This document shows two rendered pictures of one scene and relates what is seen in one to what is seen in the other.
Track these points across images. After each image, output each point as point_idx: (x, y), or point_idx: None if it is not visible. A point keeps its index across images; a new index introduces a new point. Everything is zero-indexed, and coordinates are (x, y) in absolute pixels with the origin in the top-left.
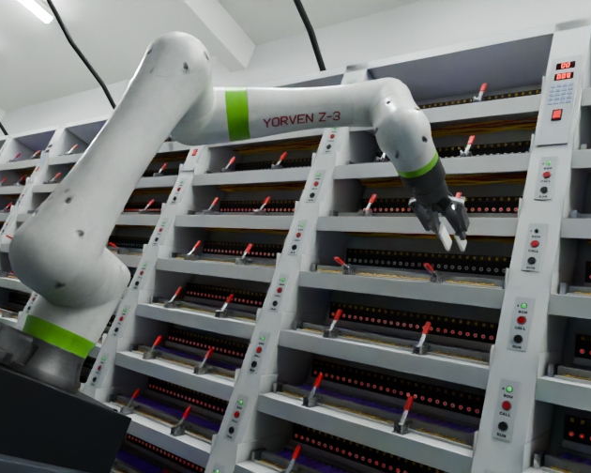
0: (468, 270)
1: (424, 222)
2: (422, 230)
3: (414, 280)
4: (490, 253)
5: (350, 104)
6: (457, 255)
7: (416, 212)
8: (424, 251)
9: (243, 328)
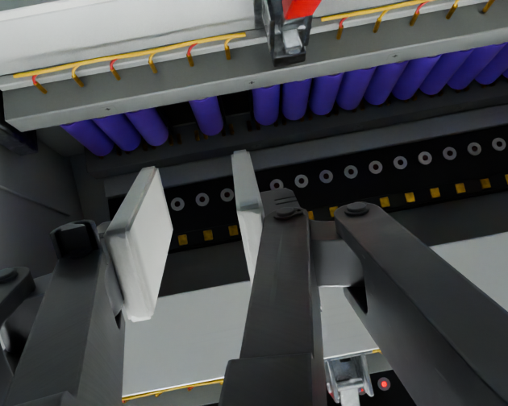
0: (268, 179)
1: (382, 254)
2: (461, 257)
3: (414, 6)
4: (237, 258)
5: None
6: (320, 218)
7: None
8: (453, 213)
9: None
